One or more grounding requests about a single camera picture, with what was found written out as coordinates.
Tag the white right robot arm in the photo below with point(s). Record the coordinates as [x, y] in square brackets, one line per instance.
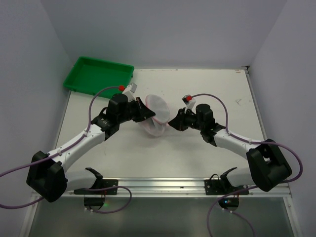
[267, 166]

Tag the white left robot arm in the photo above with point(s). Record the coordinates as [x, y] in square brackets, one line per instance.
[49, 174]

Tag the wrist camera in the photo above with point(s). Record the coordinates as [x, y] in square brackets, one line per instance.
[129, 91]
[189, 102]

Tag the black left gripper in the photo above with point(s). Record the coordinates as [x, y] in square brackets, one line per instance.
[139, 110]

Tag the aluminium mounting rail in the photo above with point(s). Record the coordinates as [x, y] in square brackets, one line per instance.
[160, 187]

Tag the green plastic tray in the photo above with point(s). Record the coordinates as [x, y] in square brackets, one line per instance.
[90, 75]

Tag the white mesh laundry bag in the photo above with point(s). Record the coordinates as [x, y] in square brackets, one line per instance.
[157, 124]

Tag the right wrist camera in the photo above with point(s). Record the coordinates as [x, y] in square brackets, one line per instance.
[189, 102]

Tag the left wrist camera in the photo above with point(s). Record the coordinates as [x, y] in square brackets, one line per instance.
[129, 91]

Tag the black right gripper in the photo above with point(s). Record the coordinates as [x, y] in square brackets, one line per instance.
[183, 119]

